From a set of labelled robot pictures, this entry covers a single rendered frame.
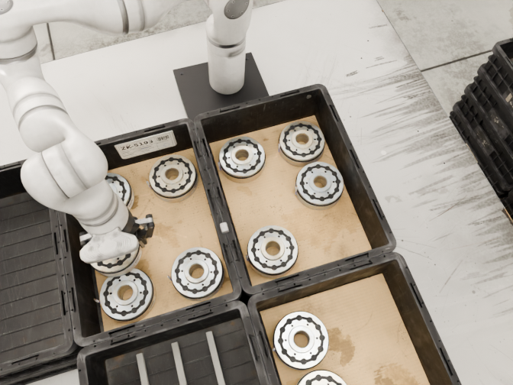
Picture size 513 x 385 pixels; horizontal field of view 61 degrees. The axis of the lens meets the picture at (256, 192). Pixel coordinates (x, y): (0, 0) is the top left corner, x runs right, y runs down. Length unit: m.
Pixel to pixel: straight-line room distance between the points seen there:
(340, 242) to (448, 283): 0.30
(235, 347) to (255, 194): 0.32
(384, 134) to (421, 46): 1.27
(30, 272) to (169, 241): 0.29
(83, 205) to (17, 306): 0.40
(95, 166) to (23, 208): 0.50
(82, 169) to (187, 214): 0.40
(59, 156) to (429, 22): 2.21
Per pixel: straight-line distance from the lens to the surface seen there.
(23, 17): 0.82
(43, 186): 0.61
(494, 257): 1.19
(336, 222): 0.95
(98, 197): 0.68
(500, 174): 1.83
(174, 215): 0.97
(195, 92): 1.18
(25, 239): 1.06
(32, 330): 1.00
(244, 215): 0.95
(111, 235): 0.74
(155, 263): 0.94
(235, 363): 0.89
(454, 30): 2.58
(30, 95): 0.70
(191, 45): 1.39
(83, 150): 0.60
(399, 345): 0.92
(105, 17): 0.85
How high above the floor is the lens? 1.71
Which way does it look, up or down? 66 degrees down
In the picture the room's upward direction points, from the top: 2 degrees counter-clockwise
